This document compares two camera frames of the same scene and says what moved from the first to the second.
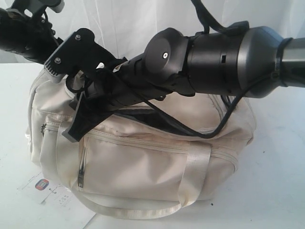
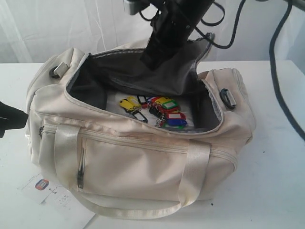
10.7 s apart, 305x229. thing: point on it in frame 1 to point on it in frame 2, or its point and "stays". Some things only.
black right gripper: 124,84 to 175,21
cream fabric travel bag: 143,161 stays
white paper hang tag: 42,189 stays
